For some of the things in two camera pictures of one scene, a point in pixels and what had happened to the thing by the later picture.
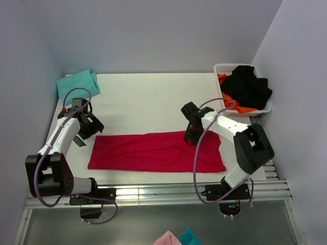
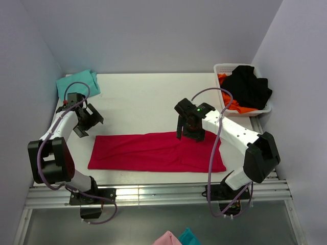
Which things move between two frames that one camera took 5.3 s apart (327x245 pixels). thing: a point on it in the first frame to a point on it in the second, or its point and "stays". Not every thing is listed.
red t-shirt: [163, 152] stays
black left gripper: [92, 125] to [87, 120]
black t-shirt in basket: [243, 87] stays
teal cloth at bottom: [188, 238] stays
